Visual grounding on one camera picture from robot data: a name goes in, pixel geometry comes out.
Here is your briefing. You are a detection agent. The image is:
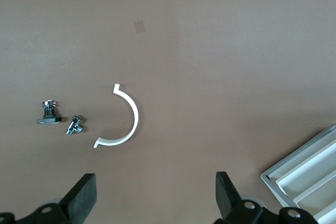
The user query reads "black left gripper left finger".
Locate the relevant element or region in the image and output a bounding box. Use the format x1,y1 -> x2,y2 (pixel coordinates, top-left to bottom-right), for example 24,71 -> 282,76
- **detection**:
0,173 -> 98,224

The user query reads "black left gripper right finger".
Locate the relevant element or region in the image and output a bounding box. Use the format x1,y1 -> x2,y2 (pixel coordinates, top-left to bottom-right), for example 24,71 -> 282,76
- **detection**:
214,171 -> 320,224

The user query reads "white plastic drawer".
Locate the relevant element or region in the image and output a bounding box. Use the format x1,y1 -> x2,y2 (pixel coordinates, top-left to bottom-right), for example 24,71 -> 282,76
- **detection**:
275,141 -> 336,200
293,171 -> 336,218
313,202 -> 336,224

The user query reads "white drawer cabinet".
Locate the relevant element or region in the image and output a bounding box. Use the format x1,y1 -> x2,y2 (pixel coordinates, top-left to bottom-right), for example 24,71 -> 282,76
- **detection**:
260,123 -> 336,224

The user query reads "small metal valve fitting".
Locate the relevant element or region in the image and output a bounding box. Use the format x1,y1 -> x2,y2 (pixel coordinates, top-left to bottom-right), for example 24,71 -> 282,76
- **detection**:
65,114 -> 86,136

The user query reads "black flat-cap switch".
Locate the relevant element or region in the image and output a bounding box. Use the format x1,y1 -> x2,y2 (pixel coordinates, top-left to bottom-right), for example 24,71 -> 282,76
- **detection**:
36,100 -> 62,125

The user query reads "white half-ring clamp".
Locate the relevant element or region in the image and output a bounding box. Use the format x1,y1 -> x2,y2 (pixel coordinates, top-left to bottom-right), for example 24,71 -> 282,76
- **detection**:
93,83 -> 140,149

